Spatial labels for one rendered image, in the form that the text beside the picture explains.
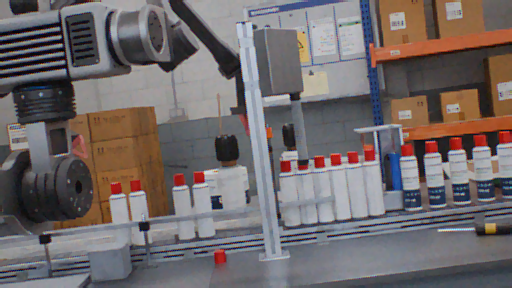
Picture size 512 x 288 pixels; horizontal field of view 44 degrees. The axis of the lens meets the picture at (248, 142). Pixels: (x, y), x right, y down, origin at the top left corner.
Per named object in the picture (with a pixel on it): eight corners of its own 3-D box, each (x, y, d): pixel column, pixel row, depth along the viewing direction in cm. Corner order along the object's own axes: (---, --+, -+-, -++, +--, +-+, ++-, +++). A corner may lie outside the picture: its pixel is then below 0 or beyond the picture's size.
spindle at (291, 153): (310, 190, 260) (301, 120, 258) (312, 193, 251) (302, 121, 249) (288, 192, 260) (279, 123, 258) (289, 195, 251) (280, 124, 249)
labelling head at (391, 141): (403, 201, 210) (394, 125, 209) (413, 207, 197) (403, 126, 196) (362, 207, 211) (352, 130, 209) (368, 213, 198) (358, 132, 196)
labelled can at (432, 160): (444, 205, 197) (436, 139, 196) (449, 207, 192) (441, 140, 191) (427, 207, 197) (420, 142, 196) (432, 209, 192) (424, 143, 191)
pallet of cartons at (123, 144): (180, 248, 608) (160, 105, 600) (158, 272, 526) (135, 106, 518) (62, 261, 623) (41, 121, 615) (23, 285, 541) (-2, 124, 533)
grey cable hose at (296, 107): (309, 163, 186) (300, 92, 185) (310, 164, 183) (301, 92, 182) (297, 164, 186) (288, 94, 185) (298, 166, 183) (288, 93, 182)
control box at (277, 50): (305, 92, 189) (297, 28, 188) (273, 95, 175) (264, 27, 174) (277, 95, 195) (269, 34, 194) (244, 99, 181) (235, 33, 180)
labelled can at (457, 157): (468, 201, 197) (460, 136, 196) (473, 204, 192) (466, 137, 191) (451, 204, 197) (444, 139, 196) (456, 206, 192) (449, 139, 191)
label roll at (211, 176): (193, 212, 248) (188, 176, 247) (213, 203, 267) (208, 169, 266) (241, 209, 241) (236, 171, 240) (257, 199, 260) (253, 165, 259)
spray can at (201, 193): (216, 234, 199) (207, 169, 198) (215, 237, 194) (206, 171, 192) (200, 236, 199) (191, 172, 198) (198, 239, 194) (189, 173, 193)
